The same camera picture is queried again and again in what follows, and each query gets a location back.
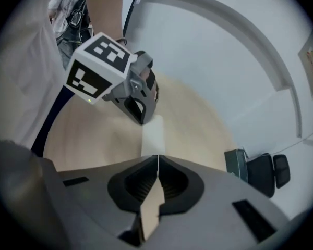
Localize dark green box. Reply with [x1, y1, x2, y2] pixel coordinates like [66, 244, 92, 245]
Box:
[224, 148, 249, 183]

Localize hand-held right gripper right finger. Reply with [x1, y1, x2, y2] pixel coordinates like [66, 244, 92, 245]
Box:
[145, 154, 290, 247]

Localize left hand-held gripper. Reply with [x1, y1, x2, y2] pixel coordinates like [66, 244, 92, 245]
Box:
[65, 32, 159, 126]

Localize black office chair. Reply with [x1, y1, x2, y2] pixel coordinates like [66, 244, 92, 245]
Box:
[244, 152, 292, 199]

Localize person's white shirt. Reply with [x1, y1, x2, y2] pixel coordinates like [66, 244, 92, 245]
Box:
[0, 0, 68, 151]

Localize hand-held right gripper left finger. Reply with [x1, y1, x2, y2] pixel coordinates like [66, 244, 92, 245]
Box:
[57, 154, 159, 247]

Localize person's left forearm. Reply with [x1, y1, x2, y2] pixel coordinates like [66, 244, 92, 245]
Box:
[86, 0, 125, 43]

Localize small beige box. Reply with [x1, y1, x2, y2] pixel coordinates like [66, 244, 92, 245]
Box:
[141, 114, 165, 158]

